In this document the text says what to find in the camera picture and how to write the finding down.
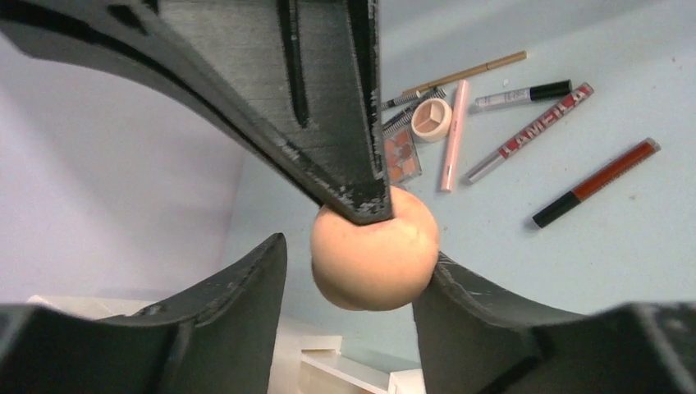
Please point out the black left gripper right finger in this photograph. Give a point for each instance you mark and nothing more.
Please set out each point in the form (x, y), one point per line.
(477, 337)

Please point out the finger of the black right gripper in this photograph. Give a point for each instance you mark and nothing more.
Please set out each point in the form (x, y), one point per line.
(295, 82)

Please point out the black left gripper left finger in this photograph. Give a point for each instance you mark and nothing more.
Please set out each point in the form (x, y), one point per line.
(217, 336)

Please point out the white drawer organizer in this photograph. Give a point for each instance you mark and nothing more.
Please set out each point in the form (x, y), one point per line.
(306, 358)

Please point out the black patterned eyeliner pen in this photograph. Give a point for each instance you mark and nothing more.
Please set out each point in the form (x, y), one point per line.
(400, 100)

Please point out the small square blush palette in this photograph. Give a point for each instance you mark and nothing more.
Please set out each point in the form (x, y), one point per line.
(402, 159)

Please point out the round cream compact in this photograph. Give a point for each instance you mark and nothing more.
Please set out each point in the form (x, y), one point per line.
(431, 120)

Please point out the patterned silver eyeliner pen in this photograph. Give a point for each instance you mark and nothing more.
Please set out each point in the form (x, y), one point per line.
(403, 117)

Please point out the pink concealer tube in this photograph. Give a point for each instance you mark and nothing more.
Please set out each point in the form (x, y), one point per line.
(454, 136)

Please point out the clear mascara tube black cap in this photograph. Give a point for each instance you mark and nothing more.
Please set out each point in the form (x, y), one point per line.
(530, 94)

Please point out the dark red lip gloss tube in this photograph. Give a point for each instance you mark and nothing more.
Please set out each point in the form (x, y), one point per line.
(594, 183)

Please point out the red lettered lip gloss tube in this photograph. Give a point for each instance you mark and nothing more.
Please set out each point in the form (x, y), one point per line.
(530, 132)

